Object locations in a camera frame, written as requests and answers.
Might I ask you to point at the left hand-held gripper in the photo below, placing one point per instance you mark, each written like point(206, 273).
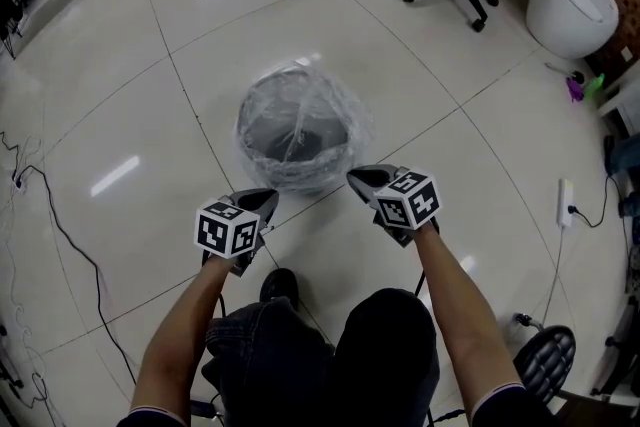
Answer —
point(225, 230)

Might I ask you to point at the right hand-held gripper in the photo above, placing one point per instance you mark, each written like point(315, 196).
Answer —
point(407, 205)

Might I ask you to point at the clear plastic bin bag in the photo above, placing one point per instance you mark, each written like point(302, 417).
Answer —
point(361, 125)

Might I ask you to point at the black mesh waste bin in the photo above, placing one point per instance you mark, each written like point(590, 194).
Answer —
point(320, 147)

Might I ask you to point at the person's left forearm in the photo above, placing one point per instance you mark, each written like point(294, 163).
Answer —
point(180, 340)

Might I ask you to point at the person's right forearm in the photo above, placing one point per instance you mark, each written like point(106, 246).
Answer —
point(465, 315)

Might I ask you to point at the person's black left shoe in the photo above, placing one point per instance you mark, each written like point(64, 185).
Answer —
point(279, 287)

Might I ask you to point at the person's dark trousers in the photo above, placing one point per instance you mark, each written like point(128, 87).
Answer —
point(385, 355)

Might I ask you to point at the long white power strip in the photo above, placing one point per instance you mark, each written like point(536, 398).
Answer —
point(565, 195)

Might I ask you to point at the purple plastic item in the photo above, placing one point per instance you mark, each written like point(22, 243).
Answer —
point(575, 90)

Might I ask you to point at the small white power strip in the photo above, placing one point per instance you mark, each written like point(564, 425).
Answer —
point(17, 184)

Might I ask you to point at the green plastic bottle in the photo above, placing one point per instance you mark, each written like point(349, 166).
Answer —
point(595, 85)

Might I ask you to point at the black tufted round stool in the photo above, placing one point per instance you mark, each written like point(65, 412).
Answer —
point(547, 360)

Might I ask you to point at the white egg-shaped toilet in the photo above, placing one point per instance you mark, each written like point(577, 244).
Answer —
point(565, 15)

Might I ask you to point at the white vanity cabinet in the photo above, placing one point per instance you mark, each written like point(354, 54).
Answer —
point(625, 100)

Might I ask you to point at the person's dark shirt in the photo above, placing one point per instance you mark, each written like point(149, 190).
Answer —
point(510, 407)

